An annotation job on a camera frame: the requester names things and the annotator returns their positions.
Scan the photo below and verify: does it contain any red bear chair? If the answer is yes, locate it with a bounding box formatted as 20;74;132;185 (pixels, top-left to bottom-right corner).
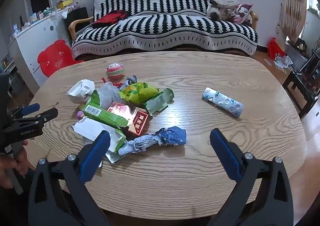
37;39;83;78

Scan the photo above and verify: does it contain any yellow box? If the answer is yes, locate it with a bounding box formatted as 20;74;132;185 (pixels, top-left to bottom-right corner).
56;0;73;10

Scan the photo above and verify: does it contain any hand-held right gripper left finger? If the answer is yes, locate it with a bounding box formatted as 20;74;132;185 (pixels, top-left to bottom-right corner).
28;130;118;226

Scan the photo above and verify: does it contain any pile of scattered papers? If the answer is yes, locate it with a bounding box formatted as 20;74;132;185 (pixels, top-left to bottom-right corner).
274;54;293;70

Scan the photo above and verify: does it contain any red bag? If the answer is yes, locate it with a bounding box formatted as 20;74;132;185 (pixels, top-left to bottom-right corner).
267;37;286;59

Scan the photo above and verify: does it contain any plush toy on sofa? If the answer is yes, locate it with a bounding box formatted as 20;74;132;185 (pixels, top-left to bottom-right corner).
206;0;242;21

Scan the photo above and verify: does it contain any green barcode carton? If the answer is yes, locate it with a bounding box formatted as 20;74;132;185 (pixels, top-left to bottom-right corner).
80;90;129;128

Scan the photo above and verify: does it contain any patterned beige curtain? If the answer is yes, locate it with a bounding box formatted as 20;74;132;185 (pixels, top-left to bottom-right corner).
282;0;308;44

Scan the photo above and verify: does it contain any clear plastic bag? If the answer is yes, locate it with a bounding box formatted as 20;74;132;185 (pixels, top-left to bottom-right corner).
96;81;128;110

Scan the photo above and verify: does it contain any black white striped sofa cover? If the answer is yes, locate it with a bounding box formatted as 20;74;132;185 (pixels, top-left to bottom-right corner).
71;0;259;57

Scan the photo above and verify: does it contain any white torn carton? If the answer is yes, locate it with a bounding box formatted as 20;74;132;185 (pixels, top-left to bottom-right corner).
73;117;127;154

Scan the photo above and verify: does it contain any wooden armrest sofa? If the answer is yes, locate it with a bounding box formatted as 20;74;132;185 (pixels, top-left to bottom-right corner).
68;0;259;57

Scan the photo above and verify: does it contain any silver wrapper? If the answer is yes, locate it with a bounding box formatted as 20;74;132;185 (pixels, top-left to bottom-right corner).
120;75;138;91

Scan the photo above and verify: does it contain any row of small bottles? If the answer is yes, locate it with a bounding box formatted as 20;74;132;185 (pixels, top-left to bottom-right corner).
12;7;63;36

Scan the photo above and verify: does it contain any silver blister pack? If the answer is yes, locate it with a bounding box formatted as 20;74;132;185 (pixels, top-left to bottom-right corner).
202;87;244;118

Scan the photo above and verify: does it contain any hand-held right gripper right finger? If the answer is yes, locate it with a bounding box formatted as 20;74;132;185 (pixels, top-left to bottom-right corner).
209;128;294;226

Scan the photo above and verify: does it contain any red cigarette pack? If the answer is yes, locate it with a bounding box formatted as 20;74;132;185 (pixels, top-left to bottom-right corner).
107;102;152;138

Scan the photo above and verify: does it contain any silver foil scrap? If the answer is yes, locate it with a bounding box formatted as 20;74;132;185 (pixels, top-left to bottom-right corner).
105;150;123;164

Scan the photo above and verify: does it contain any pink cartoon pillow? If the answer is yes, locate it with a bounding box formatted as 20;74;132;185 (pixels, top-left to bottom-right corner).
231;4;253;25

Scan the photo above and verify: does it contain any person's left hand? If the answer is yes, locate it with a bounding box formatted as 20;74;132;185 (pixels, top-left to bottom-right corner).
0;140;29;189

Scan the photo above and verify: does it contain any dark wooden stool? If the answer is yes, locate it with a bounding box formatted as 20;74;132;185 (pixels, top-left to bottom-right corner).
282;52;320;119

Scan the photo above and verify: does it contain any red plastic wrapper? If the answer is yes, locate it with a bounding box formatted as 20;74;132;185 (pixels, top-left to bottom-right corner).
101;77;123;87

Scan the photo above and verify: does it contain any pink striped toy ball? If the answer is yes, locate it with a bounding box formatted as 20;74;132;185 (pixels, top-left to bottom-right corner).
106;63;125;80

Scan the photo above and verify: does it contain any white tissue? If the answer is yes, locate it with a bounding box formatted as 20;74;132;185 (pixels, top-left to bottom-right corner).
67;79;96;104

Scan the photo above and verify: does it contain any blue wrapper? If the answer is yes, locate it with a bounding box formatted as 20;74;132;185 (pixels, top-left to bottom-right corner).
118;127;187;156

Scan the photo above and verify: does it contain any green yellow snack bag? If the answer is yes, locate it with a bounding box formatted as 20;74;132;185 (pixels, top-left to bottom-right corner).
119;82;160;106

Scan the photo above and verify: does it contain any red cushion on sofa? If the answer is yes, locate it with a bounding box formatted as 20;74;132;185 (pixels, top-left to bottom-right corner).
92;10;128;29

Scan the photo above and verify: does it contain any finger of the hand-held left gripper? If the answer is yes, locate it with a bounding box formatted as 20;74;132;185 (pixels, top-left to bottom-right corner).
11;102;41;119
4;107;59;128

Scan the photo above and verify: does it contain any green foil carton piece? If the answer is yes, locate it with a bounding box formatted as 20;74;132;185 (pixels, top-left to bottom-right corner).
145;88;175;117

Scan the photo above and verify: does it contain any white cabinet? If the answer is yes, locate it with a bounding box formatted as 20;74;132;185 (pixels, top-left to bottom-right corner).
7;12;73;89

